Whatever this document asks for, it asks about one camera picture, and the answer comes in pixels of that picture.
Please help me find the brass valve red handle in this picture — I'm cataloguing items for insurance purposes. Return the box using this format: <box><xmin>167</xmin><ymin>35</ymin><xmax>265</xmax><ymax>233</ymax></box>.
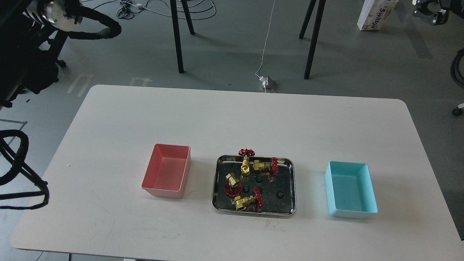
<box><xmin>238</xmin><ymin>149</ymin><xmax>255</xmax><ymax>181</ymax></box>
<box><xmin>232</xmin><ymin>187</ymin><xmax>264</xmax><ymax>211</ymax></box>
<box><xmin>253</xmin><ymin>157</ymin><xmax>279</xmax><ymax>175</ymax></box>
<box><xmin>225</xmin><ymin>173</ymin><xmax>243</xmax><ymax>197</ymax></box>

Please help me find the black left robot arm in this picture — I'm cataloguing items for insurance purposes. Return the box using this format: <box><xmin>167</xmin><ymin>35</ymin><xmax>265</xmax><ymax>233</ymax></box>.
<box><xmin>1</xmin><ymin>0</ymin><xmax>121</xmax><ymax>210</ymax></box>

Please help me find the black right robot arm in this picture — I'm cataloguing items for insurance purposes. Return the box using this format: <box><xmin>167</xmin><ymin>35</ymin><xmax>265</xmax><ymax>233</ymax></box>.
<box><xmin>411</xmin><ymin>0</ymin><xmax>464</xmax><ymax>25</ymax></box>

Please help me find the pink plastic box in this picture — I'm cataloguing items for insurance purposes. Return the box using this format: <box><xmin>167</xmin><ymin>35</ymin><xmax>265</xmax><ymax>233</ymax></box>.
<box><xmin>141</xmin><ymin>143</ymin><xmax>191</xmax><ymax>199</ymax></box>

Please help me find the blue plastic box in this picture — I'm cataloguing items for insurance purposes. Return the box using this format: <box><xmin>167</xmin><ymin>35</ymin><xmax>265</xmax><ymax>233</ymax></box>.
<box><xmin>324</xmin><ymin>161</ymin><xmax>378</xmax><ymax>219</ymax></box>

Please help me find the white cardboard box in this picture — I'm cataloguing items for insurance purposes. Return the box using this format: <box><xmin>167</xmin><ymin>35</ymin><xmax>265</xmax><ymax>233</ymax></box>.
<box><xmin>357</xmin><ymin>0</ymin><xmax>398</xmax><ymax>31</ymax></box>

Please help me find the stainless steel tray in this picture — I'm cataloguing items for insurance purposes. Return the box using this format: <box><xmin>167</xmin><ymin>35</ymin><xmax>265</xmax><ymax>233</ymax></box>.
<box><xmin>212</xmin><ymin>155</ymin><xmax>297</xmax><ymax>215</ymax></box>

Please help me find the white power adapter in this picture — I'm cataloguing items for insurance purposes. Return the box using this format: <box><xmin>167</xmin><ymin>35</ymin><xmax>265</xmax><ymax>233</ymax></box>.
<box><xmin>258</xmin><ymin>76</ymin><xmax>279</xmax><ymax>92</ymax></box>

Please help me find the black table leg left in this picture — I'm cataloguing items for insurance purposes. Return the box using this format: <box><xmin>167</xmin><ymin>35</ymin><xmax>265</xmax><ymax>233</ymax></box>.
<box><xmin>170</xmin><ymin>0</ymin><xmax>195</xmax><ymax>73</ymax></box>

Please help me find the black table leg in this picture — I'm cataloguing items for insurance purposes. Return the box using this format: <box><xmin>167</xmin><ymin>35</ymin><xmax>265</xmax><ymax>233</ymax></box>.
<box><xmin>299</xmin><ymin>0</ymin><xmax>326</xmax><ymax>79</ymax></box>
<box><xmin>170</xmin><ymin>0</ymin><xmax>195</xmax><ymax>73</ymax></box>

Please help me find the black table leg right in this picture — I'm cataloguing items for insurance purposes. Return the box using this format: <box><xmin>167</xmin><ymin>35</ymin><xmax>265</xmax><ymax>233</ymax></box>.
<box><xmin>299</xmin><ymin>0</ymin><xmax>326</xmax><ymax>79</ymax></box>

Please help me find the chair caster wheel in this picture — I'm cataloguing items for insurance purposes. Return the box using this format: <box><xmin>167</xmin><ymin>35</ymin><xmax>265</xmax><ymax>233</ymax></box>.
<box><xmin>451</xmin><ymin>103</ymin><xmax>464</xmax><ymax>116</ymax></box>

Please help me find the brass valve red handle upright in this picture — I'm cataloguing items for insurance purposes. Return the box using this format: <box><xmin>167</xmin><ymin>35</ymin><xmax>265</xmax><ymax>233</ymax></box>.
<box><xmin>238</xmin><ymin>149</ymin><xmax>255</xmax><ymax>181</ymax></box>

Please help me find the brass valve red handle front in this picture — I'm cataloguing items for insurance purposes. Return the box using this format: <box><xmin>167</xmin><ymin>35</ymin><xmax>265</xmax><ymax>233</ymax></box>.
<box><xmin>232</xmin><ymin>187</ymin><xmax>264</xmax><ymax>211</ymax></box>

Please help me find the white cable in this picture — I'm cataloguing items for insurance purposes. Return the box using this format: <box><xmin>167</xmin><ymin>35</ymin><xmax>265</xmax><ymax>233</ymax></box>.
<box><xmin>255</xmin><ymin>0</ymin><xmax>276</xmax><ymax>93</ymax></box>

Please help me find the black cable bundle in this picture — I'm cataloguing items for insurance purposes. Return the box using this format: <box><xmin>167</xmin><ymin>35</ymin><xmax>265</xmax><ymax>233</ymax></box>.
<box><xmin>82</xmin><ymin>0</ymin><xmax>217</xmax><ymax>20</ymax></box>

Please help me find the black corrugated hose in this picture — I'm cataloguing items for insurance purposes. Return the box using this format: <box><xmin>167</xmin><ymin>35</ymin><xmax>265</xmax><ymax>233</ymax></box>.
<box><xmin>451</xmin><ymin>49</ymin><xmax>464</xmax><ymax>88</ymax></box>

